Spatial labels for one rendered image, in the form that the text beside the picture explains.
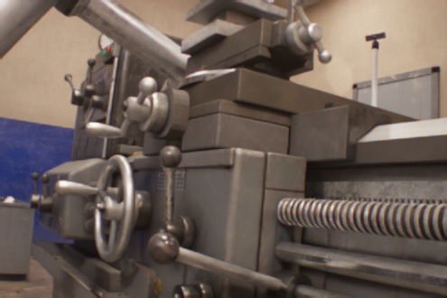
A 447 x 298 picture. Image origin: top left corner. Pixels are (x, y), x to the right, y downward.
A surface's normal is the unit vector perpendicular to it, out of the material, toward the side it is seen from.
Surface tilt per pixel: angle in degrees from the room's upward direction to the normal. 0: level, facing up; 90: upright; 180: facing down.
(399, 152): 90
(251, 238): 90
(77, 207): 90
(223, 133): 90
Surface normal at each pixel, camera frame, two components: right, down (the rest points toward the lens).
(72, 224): 0.55, -0.06
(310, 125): -0.84, -0.14
